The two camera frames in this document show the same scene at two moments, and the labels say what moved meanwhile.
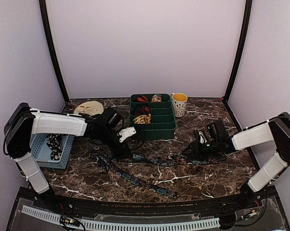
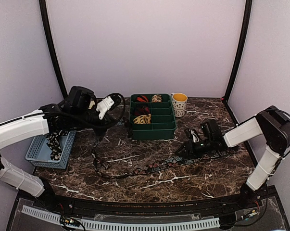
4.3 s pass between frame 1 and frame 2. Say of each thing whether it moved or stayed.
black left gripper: moved
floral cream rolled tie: stayed
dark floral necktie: moved
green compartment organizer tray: stayed
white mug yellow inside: stayed
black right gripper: moved
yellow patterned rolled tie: stayed
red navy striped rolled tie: stayed
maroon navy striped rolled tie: stayed
